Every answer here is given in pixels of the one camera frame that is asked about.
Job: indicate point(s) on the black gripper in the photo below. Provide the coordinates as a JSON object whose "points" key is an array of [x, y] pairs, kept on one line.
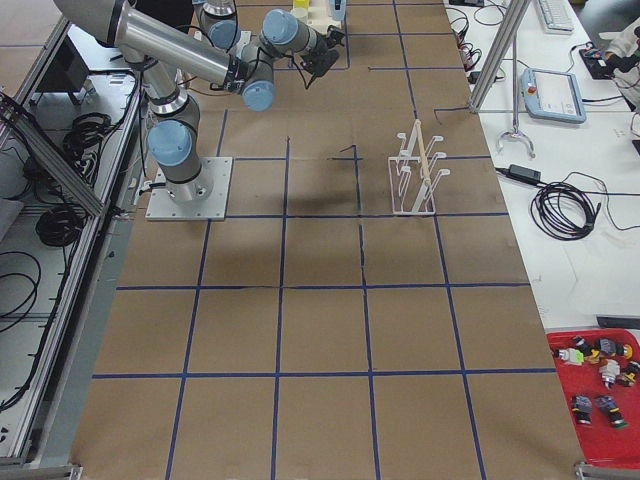
{"points": [[328, 42]]}

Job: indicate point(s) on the cream plastic tray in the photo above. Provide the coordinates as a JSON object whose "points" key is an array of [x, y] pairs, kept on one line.
{"points": [[325, 13]]}

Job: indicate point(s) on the black power adapter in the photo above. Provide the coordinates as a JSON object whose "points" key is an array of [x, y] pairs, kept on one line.
{"points": [[521, 174]]}

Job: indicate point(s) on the blue teach pendant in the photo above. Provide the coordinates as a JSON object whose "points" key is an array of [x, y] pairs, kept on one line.
{"points": [[552, 95]]}

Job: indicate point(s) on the white keyboard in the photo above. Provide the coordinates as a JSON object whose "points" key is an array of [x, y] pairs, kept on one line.
{"points": [[554, 17]]}

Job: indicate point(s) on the person in white shirt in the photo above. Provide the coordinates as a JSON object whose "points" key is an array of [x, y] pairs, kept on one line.
{"points": [[626, 76]]}

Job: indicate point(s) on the red parts tray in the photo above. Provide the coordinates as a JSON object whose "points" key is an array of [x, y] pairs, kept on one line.
{"points": [[599, 374]]}

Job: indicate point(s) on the white wire cup rack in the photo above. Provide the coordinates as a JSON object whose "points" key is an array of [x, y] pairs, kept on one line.
{"points": [[414, 173]]}

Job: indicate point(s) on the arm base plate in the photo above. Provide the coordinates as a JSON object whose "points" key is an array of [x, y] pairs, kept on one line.
{"points": [[204, 198]]}

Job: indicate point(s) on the aluminium frame post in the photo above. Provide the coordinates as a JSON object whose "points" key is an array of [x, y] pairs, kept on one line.
{"points": [[505, 35]]}

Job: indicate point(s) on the right aluminium frame rail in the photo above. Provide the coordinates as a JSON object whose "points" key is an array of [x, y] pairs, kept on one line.
{"points": [[68, 138]]}

